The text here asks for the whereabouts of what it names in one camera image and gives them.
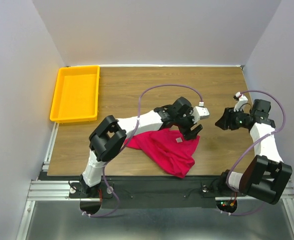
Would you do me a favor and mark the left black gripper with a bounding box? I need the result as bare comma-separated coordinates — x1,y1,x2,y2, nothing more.
174,107,203,141

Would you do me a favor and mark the red t shirt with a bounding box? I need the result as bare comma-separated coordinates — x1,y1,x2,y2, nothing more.
125,128,200,179

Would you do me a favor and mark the yellow plastic tray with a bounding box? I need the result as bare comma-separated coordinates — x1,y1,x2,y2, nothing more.
49,65,100,124

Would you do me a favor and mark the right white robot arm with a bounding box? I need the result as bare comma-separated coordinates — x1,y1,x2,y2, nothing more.
215,99,293,205

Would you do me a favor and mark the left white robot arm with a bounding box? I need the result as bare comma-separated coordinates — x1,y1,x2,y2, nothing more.
69,97,210,198

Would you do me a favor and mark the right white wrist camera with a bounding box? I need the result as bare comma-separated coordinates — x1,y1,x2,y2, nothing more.
234,92,248,112

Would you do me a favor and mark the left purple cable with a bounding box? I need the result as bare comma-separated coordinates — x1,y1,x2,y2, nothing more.
80,84,205,219

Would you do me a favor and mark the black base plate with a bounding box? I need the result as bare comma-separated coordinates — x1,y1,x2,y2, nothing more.
69,175,233,212

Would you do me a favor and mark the aluminium frame rail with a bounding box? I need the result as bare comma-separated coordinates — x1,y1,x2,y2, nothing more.
16,123,69,240

